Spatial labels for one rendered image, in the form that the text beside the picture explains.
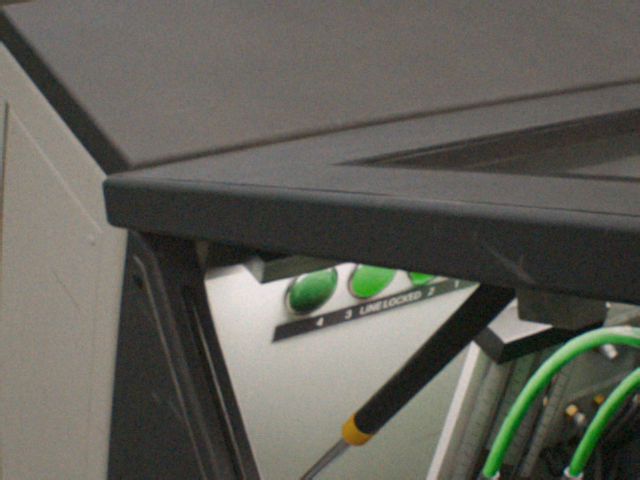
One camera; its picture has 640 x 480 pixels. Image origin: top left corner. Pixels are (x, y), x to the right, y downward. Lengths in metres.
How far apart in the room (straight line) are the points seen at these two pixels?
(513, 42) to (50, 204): 0.45
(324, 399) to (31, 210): 0.30
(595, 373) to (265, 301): 0.51
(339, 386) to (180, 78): 0.30
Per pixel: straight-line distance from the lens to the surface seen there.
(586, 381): 1.42
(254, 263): 0.95
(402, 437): 1.25
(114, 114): 0.97
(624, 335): 1.04
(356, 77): 1.08
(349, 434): 0.79
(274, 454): 1.15
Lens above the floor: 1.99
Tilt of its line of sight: 34 degrees down
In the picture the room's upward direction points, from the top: 12 degrees clockwise
